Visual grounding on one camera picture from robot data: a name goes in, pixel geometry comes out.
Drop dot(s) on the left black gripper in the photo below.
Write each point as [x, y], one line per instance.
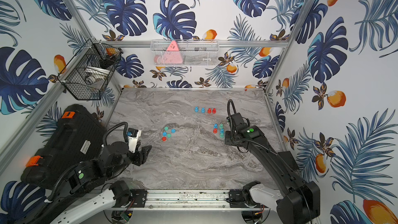
[140, 155]

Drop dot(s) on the pink triangle card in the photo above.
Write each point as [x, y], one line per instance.
[172, 54]

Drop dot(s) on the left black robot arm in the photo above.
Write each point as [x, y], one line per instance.
[119, 151]

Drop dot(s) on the black wire basket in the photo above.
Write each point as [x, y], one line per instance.
[93, 67]

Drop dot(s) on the black plastic tool case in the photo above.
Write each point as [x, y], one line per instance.
[77, 138]

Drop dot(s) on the clear mesh wall tray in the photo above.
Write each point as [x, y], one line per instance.
[195, 52]

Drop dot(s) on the black power supply box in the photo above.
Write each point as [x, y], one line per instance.
[289, 160]

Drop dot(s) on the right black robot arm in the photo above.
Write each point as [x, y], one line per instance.
[295, 200]

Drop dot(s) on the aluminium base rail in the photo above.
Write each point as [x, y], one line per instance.
[197, 200]

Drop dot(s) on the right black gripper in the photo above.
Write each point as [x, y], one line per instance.
[227, 138]

